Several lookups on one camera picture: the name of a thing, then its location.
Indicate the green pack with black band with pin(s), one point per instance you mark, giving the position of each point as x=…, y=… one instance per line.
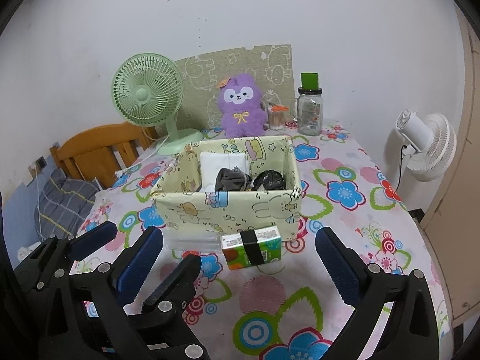
x=270, y=249

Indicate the white folded pack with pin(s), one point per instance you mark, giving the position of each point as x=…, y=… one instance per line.
x=217, y=165

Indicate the dark grey socks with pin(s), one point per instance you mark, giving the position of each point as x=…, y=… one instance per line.
x=228, y=180

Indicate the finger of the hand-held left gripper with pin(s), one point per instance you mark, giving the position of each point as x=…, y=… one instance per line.
x=95, y=234
x=180, y=279

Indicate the white fan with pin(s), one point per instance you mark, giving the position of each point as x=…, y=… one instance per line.
x=431, y=146

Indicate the cotton swab jar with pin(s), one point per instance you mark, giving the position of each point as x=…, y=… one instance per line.
x=277, y=120

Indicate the purple plush toy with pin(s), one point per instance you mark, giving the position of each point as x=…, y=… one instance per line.
x=242, y=120

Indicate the yellow cartoon fabric storage box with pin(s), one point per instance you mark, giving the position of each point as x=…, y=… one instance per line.
x=240, y=210

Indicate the green cartoon print board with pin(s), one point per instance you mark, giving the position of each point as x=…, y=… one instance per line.
x=247, y=60

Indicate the blue bed sheet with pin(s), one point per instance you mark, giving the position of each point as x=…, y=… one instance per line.
x=22, y=213

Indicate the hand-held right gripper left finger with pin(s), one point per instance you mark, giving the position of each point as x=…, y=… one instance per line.
x=140, y=266

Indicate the wall socket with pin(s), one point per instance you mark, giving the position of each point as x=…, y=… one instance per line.
x=41, y=162

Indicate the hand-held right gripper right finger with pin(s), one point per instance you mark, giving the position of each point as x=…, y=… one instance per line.
x=333, y=266

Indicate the glass jar mug green cap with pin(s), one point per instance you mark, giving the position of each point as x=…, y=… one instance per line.
x=310, y=114

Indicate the black plastic bag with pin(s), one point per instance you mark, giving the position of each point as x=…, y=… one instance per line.
x=270, y=180

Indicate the grey plaid pillow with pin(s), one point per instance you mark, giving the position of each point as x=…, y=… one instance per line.
x=63, y=202

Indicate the green desk fan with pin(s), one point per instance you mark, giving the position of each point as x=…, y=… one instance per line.
x=144, y=93

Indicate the black box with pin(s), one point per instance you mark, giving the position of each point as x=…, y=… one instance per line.
x=416, y=213

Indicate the clear plastic container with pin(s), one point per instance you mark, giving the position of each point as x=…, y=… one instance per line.
x=191, y=240

